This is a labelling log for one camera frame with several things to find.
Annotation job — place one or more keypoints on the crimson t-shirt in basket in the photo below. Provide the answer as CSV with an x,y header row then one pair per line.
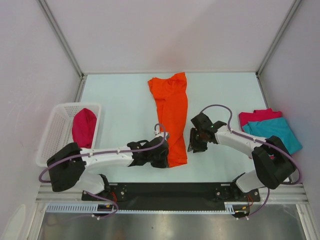
x,y
83,128

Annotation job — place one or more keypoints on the folded teal t-shirt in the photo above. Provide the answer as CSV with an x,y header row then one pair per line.
x,y
278,127

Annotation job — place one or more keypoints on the white plastic basket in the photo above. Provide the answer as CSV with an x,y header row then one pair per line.
x,y
58,131

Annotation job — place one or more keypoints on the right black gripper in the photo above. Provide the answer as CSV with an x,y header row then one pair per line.
x,y
193,143

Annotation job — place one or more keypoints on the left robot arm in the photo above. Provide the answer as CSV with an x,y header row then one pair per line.
x,y
76,167

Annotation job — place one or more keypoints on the aluminium frame rail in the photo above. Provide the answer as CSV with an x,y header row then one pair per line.
x,y
284,194

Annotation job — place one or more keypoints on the white cable duct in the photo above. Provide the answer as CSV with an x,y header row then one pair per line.
x,y
105,208

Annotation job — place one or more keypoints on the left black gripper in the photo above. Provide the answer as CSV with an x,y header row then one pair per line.
x,y
163,163

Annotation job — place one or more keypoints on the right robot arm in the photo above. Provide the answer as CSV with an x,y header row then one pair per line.
x,y
272,162

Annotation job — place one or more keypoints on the folded crimson t-shirt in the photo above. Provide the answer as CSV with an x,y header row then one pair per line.
x,y
259,115

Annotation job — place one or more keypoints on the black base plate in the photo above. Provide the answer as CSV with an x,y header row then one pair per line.
x,y
178,195

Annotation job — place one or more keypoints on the orange t-shirt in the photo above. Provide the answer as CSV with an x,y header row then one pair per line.
x,y
172,107

